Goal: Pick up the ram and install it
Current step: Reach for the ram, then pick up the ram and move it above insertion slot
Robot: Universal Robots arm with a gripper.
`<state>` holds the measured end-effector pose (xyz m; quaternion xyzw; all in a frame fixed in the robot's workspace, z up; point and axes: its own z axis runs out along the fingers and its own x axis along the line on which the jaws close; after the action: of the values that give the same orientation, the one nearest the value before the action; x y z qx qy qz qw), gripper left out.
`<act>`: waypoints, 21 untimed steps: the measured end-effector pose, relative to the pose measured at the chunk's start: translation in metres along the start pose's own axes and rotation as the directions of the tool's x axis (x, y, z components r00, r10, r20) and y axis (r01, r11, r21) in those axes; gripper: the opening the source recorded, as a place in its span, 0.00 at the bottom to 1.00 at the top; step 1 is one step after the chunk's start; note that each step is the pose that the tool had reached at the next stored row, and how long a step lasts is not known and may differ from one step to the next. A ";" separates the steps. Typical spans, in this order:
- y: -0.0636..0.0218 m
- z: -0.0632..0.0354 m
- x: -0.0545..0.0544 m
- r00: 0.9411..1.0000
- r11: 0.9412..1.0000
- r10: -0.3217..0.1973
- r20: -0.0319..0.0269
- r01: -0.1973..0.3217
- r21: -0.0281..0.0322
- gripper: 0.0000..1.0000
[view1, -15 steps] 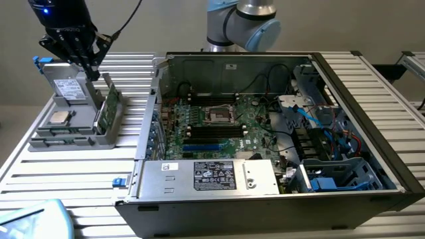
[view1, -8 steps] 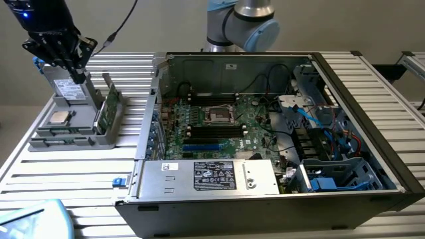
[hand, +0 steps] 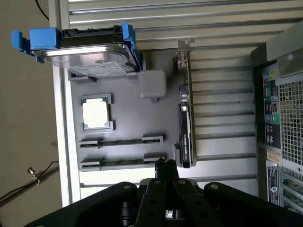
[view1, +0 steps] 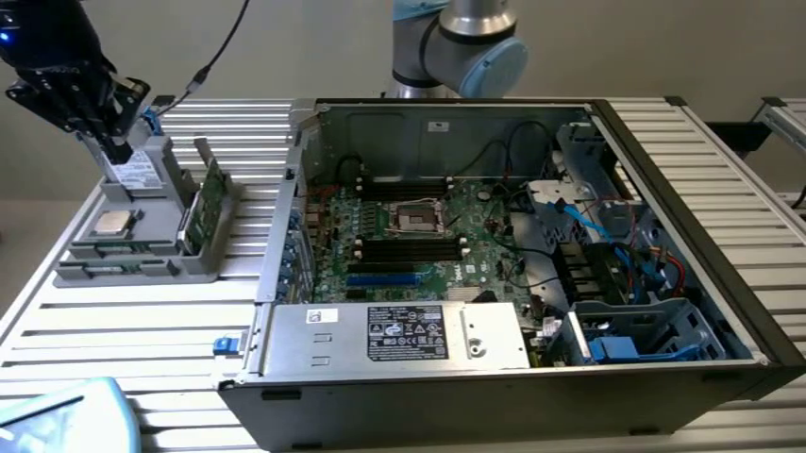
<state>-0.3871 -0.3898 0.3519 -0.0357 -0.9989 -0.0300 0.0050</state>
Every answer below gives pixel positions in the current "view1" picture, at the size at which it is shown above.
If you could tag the silver CPU chip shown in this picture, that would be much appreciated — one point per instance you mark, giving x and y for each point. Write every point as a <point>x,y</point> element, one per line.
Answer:
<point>116,223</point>

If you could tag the disk drive with white label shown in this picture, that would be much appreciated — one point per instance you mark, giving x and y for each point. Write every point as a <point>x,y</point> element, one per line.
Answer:
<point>141,172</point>

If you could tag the grey power supply unit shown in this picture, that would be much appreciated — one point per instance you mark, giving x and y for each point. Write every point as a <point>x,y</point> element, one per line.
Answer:
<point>352,340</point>

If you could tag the CPU socket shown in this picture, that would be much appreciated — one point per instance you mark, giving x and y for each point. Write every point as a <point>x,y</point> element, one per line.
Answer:
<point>416,218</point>

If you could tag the silver chipset heatsink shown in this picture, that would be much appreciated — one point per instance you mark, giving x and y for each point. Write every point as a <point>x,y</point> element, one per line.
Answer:
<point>467,295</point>

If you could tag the grey disk bay blue rails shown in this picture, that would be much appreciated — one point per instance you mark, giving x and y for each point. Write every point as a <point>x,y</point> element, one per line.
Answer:
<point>655,330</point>

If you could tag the green RAM stick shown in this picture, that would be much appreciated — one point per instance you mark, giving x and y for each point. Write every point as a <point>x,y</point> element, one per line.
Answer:
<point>113,270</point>

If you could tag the open black PC case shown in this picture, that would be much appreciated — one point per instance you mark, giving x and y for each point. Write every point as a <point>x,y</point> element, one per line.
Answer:
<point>440,406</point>

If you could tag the black RAM slot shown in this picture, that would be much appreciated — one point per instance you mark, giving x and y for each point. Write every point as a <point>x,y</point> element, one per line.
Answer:
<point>406,186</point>
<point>406,181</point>
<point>406,191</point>
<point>412,240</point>
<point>406,197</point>
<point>412,246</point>
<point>412,258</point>
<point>412,252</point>

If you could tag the grey metal disk bay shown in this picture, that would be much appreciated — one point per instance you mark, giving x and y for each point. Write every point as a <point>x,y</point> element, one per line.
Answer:
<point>586,156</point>

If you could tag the black expansion slot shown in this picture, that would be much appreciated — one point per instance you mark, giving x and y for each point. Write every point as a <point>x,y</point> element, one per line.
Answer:
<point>380,268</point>

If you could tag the blue case latch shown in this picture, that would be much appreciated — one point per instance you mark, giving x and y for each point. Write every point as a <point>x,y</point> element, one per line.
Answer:
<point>228,344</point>

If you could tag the blue expansion slot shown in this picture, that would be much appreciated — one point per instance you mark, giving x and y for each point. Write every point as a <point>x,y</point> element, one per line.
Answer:
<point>384,280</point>

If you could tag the green motherboard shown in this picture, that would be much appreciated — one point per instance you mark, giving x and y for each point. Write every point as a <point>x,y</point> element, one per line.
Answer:
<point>478,255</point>

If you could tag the grey parts rack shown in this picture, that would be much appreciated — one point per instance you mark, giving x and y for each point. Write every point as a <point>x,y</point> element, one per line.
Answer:
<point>151,236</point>

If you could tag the blue disk carrier clip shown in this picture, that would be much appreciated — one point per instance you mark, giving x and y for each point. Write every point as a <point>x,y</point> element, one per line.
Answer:
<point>151,122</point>

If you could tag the green graphics card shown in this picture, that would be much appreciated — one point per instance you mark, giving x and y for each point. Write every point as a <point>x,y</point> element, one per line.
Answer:
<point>208,207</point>

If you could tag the light blue plastic object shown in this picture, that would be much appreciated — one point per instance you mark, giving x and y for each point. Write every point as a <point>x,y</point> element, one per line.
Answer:
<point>69,420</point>

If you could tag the black finned heatsink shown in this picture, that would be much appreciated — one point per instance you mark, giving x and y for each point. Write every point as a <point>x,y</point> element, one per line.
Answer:
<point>586,271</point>

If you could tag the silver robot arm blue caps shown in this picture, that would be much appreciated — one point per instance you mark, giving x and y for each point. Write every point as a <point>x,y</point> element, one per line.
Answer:
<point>440,52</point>

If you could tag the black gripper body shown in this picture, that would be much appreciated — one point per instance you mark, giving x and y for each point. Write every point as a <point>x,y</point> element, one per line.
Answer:
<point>56,42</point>

